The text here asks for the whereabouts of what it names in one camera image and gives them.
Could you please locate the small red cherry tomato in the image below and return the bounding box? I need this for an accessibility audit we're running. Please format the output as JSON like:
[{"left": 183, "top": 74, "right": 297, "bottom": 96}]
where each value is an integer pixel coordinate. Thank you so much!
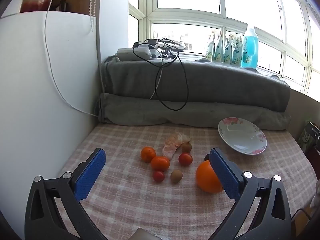
[{"left": 152, "top": 171, "right": 165, "bottom": 183}]

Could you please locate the floral white ceramic plate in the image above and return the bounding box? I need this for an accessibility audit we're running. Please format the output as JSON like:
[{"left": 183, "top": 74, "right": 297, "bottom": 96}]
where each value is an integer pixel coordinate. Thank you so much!
[{"left": 217, "top": 117, "right": 267, "bottom": 155}]

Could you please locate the blue detergent bottle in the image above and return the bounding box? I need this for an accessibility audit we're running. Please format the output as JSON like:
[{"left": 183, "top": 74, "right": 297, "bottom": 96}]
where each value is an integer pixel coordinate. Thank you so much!
[{"left": 241, "top": 24, "right": 259, "bottom": 69}]

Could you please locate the teal refill pouch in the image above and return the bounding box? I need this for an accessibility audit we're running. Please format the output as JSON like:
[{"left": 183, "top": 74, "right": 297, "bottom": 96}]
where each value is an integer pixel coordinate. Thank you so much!
[
  {"left": 213, "top": 29, "right": 223, "bottom": 62},
  {"left": 232, "top": 34, "right": 243, "bottom": 67},
  {"left": 205, "top": 31, "right": 215, "bottom": 61},
  {"left": 223, "top": 33, "right": 234, "bottom": 64}
]

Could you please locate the brown longan with stem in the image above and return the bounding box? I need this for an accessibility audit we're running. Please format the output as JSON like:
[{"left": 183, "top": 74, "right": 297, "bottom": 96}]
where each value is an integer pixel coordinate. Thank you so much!
[{"left": 181, "top": 142, "right": 192, "bottom": 153}]

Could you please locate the peeled pomelo segment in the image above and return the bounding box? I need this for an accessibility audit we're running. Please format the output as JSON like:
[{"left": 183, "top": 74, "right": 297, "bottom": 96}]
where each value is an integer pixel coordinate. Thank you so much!
[{"left": 162, "top": 132, "right": 190, "bottom": 160}]

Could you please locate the white cabinet side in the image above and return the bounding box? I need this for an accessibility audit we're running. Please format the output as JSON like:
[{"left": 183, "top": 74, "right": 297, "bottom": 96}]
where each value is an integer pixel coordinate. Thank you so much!
[{"left": 1, "top": 11, "right": 99, "bottom": 237}]

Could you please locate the lower rolled grey blanket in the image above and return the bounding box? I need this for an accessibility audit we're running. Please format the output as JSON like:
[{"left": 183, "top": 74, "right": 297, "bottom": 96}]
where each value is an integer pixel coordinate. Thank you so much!
[{"left": 98, "top": 93, "right": 291, "bottom": 131}]

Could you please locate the large orange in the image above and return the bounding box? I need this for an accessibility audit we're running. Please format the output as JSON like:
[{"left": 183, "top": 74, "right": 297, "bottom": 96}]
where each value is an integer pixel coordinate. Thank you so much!
[{"left": 195, "top": 160, "right": 223, "bottom": 193}]

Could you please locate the black cable loop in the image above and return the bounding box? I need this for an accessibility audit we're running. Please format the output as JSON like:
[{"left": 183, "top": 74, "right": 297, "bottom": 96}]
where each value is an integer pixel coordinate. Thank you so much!
[{"left": 132, "top": 37, "right": 189, "bottom": 111}]

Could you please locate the pink plaid blanket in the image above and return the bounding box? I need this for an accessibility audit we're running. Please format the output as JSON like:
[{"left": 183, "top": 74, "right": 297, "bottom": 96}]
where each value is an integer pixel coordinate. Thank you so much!
[{"left": 62, "top": 124, "right": 317, "bottom": 239}]

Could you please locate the upper grey folded blanket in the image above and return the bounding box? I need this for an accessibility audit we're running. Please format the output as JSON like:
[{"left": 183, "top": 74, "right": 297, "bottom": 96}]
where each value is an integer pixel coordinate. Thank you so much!
[{"left": 101, "top": 57, "right": 291, "bottom": 112}]

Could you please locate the white charging cable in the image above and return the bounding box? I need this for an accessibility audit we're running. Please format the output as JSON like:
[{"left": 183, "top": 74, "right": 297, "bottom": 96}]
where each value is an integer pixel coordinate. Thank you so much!
[{"left": 44, "top": 0, "right": 101, "bottom": 118}]

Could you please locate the small tangerine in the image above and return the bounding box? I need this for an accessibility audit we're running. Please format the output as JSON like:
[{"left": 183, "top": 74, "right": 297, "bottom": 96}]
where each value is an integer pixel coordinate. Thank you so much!
[
  {"left": 140, "top": 146, "right": 156, "bottom": 163},
  {"left": 150, "top": 156, "right": 170, "bottom": 172}
]

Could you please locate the larger red tomato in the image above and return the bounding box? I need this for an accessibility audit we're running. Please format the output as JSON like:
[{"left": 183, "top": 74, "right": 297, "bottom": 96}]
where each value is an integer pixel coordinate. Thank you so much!
[{"left": 178, "top": 153, "right": 193, "bottom": 167}]

